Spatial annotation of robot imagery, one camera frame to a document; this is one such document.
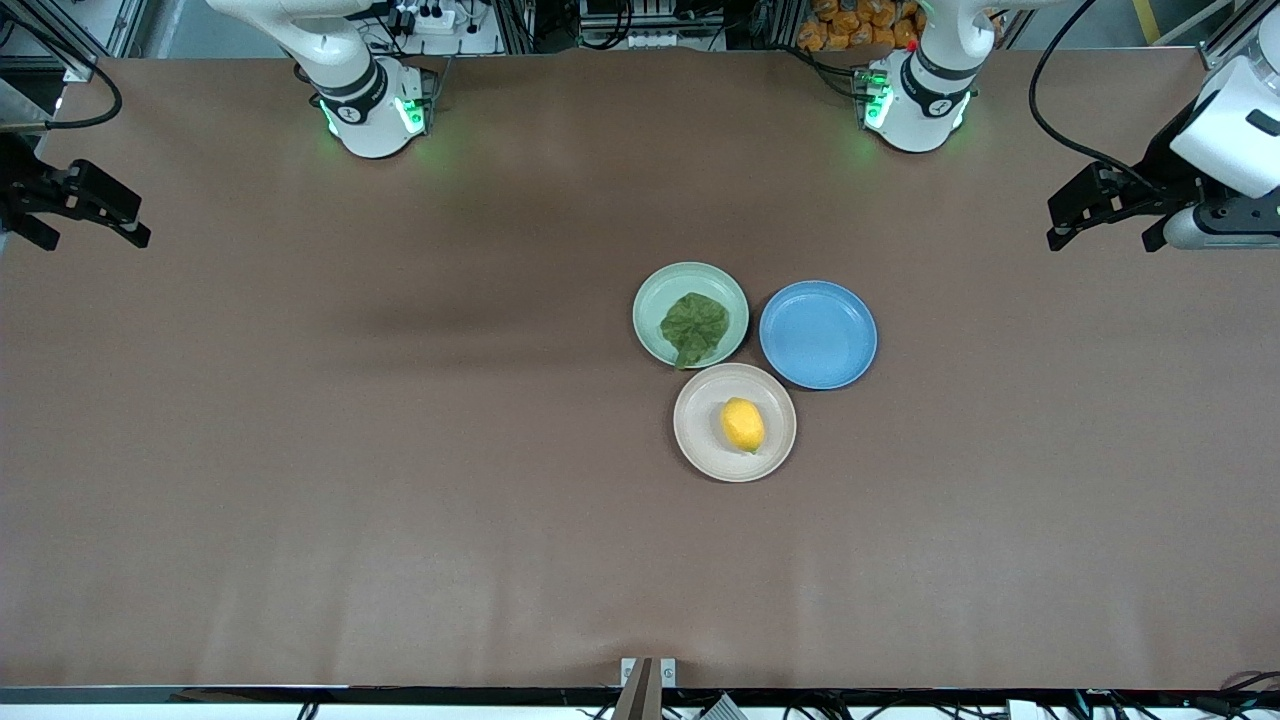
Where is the bag of orange snacks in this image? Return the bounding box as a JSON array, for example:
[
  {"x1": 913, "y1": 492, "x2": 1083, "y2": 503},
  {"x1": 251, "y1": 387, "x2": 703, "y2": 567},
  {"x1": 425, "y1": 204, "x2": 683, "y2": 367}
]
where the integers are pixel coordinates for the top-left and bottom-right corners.
[{"x1": 796, "y1": 0, "x2": 923, "y2": 53}]

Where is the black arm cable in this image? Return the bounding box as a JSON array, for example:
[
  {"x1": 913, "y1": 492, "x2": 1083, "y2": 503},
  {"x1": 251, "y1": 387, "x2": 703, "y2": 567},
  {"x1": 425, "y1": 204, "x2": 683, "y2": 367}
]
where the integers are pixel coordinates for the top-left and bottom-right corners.
[
  {"x1": 1028, "y1": 0, "x2": 1167, "y2": 196},
  {"x1": 0, "y1": 10, "x2": 124, "y2": 132}
]

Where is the brown table cover sheet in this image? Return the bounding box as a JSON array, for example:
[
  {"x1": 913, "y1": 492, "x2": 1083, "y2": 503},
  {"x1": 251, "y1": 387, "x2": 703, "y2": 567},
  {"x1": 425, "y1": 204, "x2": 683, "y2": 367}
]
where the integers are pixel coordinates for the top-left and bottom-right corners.
[{"x1": 0, "y1": 46, "x2": 1280, "y2": 693}]

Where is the grey metal panel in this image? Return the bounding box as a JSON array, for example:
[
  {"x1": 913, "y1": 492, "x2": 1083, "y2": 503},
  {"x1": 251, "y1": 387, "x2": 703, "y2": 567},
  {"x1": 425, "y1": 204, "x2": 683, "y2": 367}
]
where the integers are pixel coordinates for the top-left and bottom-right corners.
[{"x1": 0, "y1": 74, "x2": 63, "y2": 133}]

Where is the metal mounting bracket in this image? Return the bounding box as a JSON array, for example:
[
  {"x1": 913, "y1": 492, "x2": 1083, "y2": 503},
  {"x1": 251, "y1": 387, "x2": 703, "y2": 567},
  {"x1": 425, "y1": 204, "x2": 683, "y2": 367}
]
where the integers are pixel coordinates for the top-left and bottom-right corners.
[{"x1": 612, "y1": 656, "x2": 679, "y2": 720}]

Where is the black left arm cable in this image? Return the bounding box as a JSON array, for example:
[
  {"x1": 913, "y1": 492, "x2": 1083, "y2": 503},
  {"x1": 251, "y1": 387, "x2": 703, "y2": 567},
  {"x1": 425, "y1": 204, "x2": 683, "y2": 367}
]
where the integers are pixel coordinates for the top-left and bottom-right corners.
[{"x1": 1028, "y1": 0, "x2": 1167, "y2": 196}]

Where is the yellow lemon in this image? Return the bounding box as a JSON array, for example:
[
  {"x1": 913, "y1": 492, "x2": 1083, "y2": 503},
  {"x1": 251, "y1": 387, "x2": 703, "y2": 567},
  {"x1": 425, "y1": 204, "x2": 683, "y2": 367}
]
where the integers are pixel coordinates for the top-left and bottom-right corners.
[{"x1": 720, "y1": 396, "x2": 767, "y2": 454}]

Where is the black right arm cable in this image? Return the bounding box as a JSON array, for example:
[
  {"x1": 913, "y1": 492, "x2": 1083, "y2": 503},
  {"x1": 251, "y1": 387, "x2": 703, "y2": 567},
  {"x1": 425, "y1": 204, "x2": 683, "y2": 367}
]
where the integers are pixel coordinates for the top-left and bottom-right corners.
[{"x1": 0, "y1": 10, "x2": 124, "y2": 132}]

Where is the aluminium frame profile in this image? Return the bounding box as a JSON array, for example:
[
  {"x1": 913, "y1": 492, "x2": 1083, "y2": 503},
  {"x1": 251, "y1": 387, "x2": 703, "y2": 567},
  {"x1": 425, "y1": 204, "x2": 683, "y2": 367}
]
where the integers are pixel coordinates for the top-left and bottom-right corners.
[
  {"x1": 1198, "y1": 0, "x2": 1280, "y2": 71},
  {"x1": 0, "y1": 0, "x2": 101, "y2": 83}
]

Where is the white power strip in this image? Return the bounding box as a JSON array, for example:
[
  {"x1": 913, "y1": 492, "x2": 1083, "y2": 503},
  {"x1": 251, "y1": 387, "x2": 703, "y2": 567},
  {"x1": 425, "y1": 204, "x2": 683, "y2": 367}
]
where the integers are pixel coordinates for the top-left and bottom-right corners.
[{"x1": 385, "y1": 0, "x2": 458, "y2": 37}]

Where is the beige plate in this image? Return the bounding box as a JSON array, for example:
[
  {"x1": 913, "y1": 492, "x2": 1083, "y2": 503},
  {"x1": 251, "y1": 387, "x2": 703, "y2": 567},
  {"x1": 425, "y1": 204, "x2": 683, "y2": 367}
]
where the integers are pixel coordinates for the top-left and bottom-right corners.
[{"x1": 673, "y1": 362, "x2": 798, "y2": 484}]

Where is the blue plate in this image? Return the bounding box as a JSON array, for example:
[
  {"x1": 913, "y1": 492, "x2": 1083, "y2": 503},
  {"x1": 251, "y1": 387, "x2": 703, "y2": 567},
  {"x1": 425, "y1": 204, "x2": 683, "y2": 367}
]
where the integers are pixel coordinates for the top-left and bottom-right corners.
[{"x1": 759, "y1": 280, "x2": 879, "y2": 391}]

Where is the pale green plate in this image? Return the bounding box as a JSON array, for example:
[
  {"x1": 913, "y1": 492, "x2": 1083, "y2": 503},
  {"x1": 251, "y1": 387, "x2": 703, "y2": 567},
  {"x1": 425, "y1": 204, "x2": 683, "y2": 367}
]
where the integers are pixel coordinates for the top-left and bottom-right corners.
[{"x1": 632, "y1": 261, "x2": 750, "y2": 369}]

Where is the green lettuce leaf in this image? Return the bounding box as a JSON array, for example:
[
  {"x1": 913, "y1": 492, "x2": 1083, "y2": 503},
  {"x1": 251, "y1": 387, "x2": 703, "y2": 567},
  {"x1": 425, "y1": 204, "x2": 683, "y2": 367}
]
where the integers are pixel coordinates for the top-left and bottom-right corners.
[{"x1": 659, "y1": 292, "x2": 731, "y2": 371}]

